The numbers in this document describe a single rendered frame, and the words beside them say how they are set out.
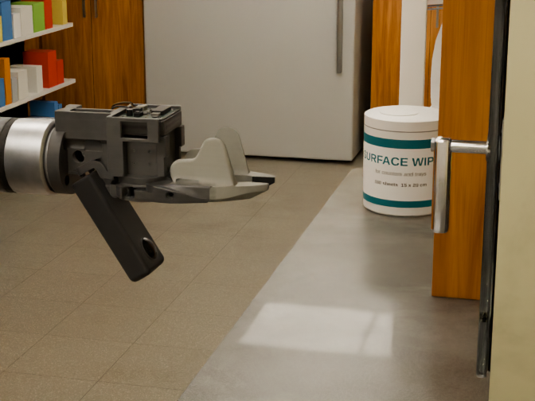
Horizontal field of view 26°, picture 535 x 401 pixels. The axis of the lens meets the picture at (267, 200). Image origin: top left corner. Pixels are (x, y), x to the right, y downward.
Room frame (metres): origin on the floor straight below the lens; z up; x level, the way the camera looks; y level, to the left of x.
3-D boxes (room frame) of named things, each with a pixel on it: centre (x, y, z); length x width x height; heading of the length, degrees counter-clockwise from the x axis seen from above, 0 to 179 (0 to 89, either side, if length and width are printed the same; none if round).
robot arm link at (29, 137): (1.12, 0.22, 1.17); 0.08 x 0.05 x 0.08; 166
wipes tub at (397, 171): (1.75, -0.21, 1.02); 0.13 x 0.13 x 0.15
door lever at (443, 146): (1.02, -0.17, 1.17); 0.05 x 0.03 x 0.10; 76
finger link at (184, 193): (1.06, 0.09, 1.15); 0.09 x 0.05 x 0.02; 71
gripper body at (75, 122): (1.10, 0.14, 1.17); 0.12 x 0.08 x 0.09; 76
